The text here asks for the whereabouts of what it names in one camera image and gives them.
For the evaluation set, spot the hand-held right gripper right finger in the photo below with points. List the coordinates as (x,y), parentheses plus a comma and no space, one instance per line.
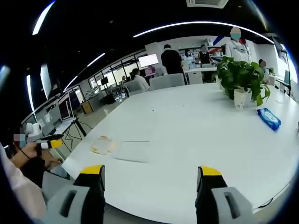
(217,203)

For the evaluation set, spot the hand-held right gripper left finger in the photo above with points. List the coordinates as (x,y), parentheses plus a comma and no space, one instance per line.
(77,203)

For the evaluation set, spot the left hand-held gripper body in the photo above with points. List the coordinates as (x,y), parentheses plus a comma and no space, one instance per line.
(33,130)

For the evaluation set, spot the person's left hand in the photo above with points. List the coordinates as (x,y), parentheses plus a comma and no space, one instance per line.
(32,150)

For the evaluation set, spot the white folding side table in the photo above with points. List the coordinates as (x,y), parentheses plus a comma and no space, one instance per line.
(70,127)

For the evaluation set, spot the black wrist band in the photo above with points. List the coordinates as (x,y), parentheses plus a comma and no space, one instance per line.
(26,154)

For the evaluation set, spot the dark cloth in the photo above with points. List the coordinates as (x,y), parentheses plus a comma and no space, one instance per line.
(35,170)

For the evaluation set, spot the ceiling light strip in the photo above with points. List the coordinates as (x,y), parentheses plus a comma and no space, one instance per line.
(84,71)
(43,17)
(30,93)

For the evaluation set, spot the yellow box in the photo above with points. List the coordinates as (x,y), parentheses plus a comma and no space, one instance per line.
(87,108)

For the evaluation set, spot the yellowish crumpled cloth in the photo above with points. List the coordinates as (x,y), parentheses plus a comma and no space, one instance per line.
(102,144)

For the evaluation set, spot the dark screen on stand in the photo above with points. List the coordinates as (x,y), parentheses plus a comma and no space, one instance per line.
(104,81)

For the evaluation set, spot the clear plastic sheet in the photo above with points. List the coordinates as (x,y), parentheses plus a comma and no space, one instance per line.
(133,151)

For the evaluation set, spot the white office chair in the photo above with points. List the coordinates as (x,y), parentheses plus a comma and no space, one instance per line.
(134,88)
(167,81)

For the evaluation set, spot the blue wet wipes packet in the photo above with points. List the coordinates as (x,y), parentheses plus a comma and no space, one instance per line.
(268,119)

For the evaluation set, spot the white patterned plant pot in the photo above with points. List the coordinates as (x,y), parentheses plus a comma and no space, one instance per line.
(241,100)

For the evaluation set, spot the bright computer monitor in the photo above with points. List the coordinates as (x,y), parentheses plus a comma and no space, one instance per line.
(148,60)

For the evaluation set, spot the white counter cabinet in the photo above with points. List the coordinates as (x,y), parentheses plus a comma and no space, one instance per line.
(198,75)

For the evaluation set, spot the green potted plant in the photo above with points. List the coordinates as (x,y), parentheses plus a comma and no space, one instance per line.
(243,72)

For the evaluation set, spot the black tripod stand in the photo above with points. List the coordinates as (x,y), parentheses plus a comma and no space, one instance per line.
(289,74)

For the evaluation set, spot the long curved ceiling light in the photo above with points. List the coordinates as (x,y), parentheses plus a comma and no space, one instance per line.
(201,23)

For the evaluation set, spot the ceiling air vent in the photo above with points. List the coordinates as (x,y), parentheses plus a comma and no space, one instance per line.
(206,2)

